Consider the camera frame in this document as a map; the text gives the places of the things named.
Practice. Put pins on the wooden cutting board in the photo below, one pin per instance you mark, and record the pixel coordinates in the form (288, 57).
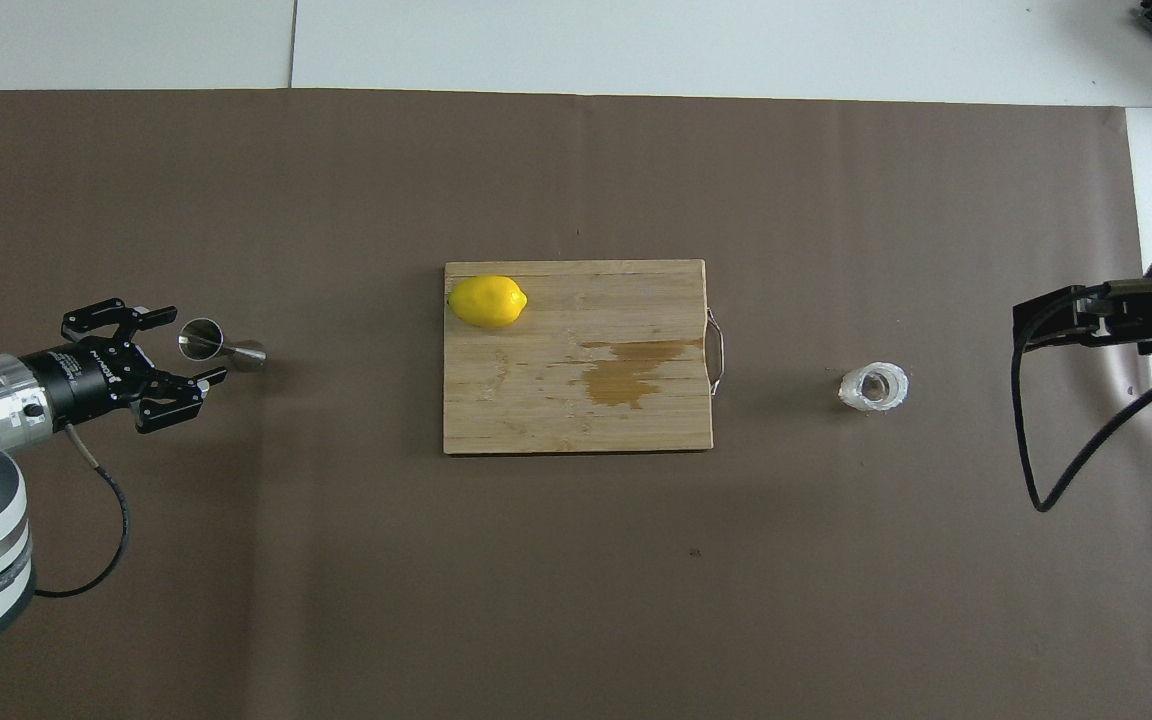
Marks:
(536, 400)

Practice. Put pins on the yellow lemon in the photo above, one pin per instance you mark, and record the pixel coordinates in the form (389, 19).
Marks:
(486, 302)

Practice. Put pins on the clear crinkled glass cup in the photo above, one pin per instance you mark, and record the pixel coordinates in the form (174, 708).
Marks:
(874, 387)

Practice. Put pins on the steel double jigger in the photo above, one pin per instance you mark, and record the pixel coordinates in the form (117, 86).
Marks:
(202, 338)

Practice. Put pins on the brown paper table mat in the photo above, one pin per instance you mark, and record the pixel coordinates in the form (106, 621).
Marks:
(576, 600)

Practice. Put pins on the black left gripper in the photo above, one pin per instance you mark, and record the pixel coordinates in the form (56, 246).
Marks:
(86, 378)

